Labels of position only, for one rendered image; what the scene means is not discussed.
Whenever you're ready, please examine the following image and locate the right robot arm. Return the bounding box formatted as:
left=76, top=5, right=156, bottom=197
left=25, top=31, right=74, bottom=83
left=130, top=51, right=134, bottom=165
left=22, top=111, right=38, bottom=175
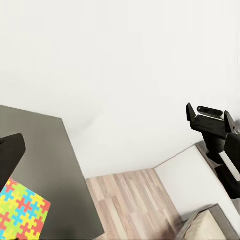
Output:
left=186, top=102, right=240, bottom=214

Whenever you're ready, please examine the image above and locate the jigsaw puzzle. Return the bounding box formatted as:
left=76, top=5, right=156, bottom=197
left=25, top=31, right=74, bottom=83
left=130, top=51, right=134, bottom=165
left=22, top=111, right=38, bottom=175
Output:
left=0, top=178, right=51, bottom=240

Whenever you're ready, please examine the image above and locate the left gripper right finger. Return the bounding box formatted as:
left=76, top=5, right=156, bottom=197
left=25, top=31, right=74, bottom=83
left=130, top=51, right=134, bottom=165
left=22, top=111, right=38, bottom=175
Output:
left=224, top=133, right=240, bottom=173

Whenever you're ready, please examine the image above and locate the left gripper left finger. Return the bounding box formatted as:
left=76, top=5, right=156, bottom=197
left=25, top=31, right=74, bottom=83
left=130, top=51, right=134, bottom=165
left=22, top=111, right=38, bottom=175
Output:
left=0, top=133, right=26, bottom=193

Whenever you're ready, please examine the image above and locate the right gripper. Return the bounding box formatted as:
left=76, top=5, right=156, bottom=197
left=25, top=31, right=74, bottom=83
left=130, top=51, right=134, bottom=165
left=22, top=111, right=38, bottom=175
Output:
left=186, top=102, right=237, bottom=147

